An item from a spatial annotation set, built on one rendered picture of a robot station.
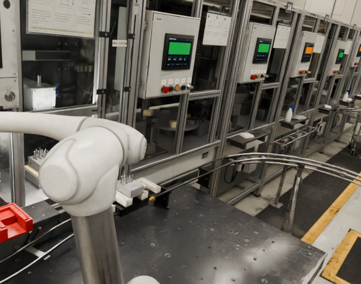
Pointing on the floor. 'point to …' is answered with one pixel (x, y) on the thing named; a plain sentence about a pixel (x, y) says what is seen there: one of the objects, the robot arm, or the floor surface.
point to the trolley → (359, 130)
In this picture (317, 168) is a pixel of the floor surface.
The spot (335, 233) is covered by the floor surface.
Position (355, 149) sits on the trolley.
